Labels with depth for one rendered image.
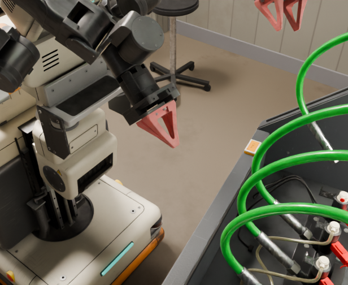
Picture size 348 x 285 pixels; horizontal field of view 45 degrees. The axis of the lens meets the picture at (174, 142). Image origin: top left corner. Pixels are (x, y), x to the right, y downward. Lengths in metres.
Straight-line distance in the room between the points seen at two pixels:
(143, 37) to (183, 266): 0.47
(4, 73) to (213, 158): 1.74
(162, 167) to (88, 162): 1.12
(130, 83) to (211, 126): 2.03
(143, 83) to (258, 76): 2.59
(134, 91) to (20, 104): 0.88
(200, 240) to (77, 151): 0.59
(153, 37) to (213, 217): 0.46
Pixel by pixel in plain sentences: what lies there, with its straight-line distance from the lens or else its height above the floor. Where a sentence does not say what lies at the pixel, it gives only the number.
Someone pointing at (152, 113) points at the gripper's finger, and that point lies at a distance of 0.70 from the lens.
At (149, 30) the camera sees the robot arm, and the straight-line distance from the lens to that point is 0.67.
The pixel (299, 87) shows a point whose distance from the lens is 0.88.
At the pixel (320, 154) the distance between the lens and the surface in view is 0.58.
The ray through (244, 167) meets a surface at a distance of 1.08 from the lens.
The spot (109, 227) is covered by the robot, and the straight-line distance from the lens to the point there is 1.80.
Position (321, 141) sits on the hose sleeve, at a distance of 0.90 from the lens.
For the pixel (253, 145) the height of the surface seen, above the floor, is 0.96.
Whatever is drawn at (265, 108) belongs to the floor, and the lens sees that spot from 2.92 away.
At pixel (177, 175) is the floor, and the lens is 2.37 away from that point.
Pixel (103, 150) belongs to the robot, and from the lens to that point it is 1.37.
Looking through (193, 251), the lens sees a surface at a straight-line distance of 0.90.
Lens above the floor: 1.70
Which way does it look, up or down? 41 degrees down
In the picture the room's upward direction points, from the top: straight up
